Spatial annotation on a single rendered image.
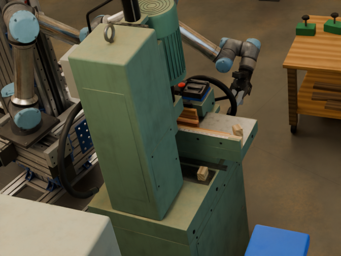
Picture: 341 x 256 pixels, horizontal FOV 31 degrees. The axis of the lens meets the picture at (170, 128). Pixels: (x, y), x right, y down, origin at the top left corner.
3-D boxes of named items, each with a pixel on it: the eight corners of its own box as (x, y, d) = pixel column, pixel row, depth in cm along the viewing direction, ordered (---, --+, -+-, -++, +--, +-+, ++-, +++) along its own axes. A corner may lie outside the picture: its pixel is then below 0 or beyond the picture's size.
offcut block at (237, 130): (232, 133, 254) (232, 125, 252) (239, 130, 255) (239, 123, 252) (236, 138, 251) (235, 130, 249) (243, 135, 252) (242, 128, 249)
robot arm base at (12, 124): (5, 130, 293) (-2, 113, 287) (28, 112, 302) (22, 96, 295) (26, 139, 285) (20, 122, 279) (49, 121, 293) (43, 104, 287)
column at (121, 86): (185, 183, 250) (157, 28, 205) (162, 222, 235) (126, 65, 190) (136, 172, 259) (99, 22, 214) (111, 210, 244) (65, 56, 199)
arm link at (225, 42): (217, 45, 296) (240, 50, 294) (223, 33, 304) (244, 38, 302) (215, 58, 301) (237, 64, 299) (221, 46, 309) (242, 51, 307)
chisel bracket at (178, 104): (184, 112, 258) (181, 95, 252) (170, 132, 248) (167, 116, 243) (168, 109, 261) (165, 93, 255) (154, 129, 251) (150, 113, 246)
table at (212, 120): (266, 117, 269) (265, 106, 265) (242, 163, 248) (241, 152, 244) (143, 97, 293) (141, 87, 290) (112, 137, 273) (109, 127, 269)
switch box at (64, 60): (99, 84, 221) (89, 45, 211) (84, 100, 214) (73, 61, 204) (84, 81, 223) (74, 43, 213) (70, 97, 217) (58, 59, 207)
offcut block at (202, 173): (201, 172, 253) (200, 165, 251) (208, 173, 252) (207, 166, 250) (197, 180, 250) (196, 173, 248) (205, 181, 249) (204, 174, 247)
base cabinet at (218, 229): (252, 252, 318) (242, 149, 274) (210, 349, 280) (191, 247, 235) (174, 232, 337) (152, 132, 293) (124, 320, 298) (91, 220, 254)
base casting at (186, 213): (241, 150, 274) (240, 134, 268) (190, 246, 236) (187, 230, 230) (152, 133, 292) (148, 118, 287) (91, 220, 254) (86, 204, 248)
